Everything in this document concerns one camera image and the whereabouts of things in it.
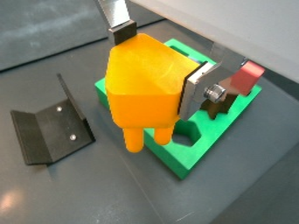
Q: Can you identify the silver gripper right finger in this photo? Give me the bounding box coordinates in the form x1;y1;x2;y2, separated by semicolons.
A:
178;43;246;120

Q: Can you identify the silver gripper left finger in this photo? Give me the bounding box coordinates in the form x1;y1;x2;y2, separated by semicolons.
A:
93;0;136;46

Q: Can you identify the yellow three prong block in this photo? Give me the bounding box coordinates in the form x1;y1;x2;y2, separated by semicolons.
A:
105;33;199;152

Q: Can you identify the green shape sorting board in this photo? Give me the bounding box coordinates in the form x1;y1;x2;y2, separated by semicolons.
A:
96;39;262;179

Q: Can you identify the brown star block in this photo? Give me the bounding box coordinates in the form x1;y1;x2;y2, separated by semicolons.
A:
200;94;238;119

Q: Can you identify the red block at back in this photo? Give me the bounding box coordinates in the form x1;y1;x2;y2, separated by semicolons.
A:
231;61;266;95

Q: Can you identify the black curved bracket stand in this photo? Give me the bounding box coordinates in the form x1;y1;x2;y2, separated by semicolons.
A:
11;74;96;165

